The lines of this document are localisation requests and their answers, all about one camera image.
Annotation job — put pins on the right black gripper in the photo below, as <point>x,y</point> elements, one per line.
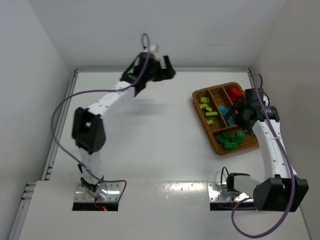
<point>236,110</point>

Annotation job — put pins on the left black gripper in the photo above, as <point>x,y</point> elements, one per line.
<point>161,72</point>

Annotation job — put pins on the green on cyan lego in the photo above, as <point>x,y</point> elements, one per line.
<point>230,121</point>

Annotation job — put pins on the cyan lego brick stack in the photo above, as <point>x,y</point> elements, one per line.
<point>224,111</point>

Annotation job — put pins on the small green lego top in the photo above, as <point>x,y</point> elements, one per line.
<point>240,133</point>

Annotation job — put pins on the red lego base brick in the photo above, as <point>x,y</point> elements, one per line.
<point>233,98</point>

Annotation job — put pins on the lime lego brick stack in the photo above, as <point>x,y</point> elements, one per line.
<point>211,114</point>

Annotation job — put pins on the small lime lego piece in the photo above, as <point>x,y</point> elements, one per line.
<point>210,121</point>

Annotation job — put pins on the lime lego with green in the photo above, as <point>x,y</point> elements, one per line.
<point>203,105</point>

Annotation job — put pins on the small cyan lego brick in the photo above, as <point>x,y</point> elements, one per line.
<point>221,108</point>

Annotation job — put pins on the green rounded lego brick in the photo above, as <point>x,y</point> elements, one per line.
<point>226,134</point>

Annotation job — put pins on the dark green lego brick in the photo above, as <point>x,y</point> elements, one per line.
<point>237,139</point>

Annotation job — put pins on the thin green lego plate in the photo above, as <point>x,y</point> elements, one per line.
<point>221,138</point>

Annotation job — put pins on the small lime lego brick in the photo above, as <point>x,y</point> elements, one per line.
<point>207,109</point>

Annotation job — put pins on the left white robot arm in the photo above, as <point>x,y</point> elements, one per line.
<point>90,123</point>

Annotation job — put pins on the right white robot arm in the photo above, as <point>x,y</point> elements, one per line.
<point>282,190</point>

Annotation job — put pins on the wicker divided basket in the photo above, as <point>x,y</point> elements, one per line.
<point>218,95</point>

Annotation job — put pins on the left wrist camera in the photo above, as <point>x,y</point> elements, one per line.
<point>153,49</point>

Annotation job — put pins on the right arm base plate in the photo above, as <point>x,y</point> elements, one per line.
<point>218,193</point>

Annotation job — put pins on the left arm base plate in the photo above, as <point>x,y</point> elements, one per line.
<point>106,193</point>

